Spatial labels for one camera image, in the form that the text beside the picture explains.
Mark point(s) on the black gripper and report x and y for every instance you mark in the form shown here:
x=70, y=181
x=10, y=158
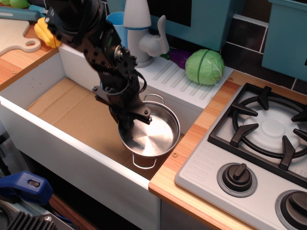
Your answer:
x=122, y=97

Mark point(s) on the stainless steel pot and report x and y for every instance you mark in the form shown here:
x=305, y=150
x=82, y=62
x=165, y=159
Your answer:
x=147, y=142

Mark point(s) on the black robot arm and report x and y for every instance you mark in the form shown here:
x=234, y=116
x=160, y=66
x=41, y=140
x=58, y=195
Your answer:
x=82, y=25

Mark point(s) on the cardboard sheet in sink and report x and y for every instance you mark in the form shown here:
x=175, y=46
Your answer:
x=74, y=110

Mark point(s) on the white toy sink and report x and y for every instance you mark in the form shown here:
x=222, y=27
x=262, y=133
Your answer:
x=113, y=185

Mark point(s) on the purple toy eggplant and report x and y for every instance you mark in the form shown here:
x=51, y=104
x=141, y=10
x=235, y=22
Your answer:
x=178, y=56

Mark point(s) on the green toy cabbage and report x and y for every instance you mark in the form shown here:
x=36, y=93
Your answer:
x=205, y=67

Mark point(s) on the light blue plastic cup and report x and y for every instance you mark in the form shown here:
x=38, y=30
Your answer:
x=117, y=18

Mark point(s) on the grey toy faucet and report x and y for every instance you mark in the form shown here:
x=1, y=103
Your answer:
x=143, y=45

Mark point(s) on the blue clamp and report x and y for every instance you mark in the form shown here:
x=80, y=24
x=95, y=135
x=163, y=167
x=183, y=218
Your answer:
x=27, y=187

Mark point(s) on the yellow toy bell pepper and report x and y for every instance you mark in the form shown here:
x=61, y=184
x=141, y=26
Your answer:
x=45, y=35

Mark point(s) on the black stove knob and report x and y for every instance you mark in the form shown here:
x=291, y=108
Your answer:
x=237, y=180
x=291, y=209

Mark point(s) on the teal toy knife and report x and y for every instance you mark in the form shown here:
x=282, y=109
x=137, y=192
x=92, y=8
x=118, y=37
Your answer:
x=19, y=14

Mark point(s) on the white cutting board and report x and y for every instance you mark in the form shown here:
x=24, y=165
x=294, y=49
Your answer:
x=12, y=36

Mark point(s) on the grey toy stove top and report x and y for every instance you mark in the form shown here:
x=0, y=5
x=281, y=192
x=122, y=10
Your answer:
x=199, y=176

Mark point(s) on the black burner grate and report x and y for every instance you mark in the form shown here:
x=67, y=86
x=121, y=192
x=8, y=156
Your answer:
x=266, y=129

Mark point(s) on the green toy fruit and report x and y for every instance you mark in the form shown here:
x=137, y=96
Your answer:
x=20, y=4

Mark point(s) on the teal box right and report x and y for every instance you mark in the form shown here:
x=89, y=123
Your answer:
x=285, y=48

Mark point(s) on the grey metal bracket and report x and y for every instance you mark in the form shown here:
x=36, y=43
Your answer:
x=24, y=221

